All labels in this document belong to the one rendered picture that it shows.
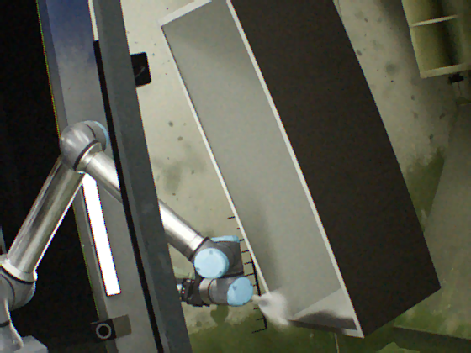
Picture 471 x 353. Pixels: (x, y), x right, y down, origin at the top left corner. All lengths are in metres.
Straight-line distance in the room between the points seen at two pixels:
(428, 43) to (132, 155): 2.43
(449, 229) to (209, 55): 1.45
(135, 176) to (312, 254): 1.83
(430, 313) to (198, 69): 1.53
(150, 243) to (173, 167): 2.07
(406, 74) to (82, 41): 1.54
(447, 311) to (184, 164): 1.28
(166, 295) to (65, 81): 2.06
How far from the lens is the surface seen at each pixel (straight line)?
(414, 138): 4.54
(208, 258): 2.85
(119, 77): 1.96
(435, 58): 4.19
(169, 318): 1.99
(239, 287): 2.99
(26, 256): 3.23
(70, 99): 3.92
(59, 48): 3.94
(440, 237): 4.43
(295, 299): 3.57
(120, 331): 3.98
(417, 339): 4.34
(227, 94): 3.58
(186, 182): 4.04
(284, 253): 3.65
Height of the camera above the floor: 1.20
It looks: 3 degrees down
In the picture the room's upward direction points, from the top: 12 degrees counter-clockwise
